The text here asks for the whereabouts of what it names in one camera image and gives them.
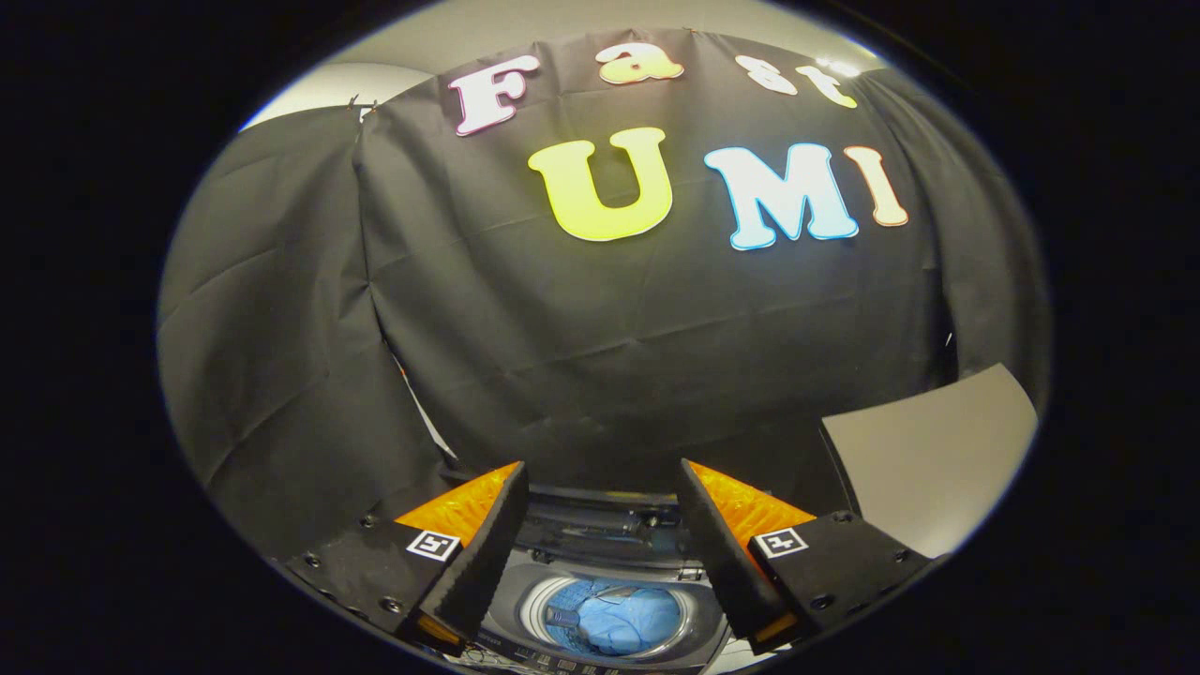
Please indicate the ceiling light panel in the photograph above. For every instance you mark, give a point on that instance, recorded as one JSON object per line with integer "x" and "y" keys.
{"x": 834, "y": 67}

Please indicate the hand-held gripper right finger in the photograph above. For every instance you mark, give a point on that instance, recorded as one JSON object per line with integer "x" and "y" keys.
{"x": 727, "y": 562}

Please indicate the grey cabinet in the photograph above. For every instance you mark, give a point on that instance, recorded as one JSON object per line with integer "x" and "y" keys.
{"x": 928, "y": 459}

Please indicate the light blue polo shirt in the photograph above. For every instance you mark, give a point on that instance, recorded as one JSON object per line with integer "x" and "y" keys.
{"x": 619, "y": 619}

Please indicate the black backdrop cloth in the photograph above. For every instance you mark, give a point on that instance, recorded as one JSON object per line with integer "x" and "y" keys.
{"x": 609, "y": 328}

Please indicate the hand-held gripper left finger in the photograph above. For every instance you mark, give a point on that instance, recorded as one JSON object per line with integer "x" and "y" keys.
{"x": 478, "y": 553}

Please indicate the grey top-load washing machine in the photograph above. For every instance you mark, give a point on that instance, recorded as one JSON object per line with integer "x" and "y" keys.
{"x": 520, "y": 600}

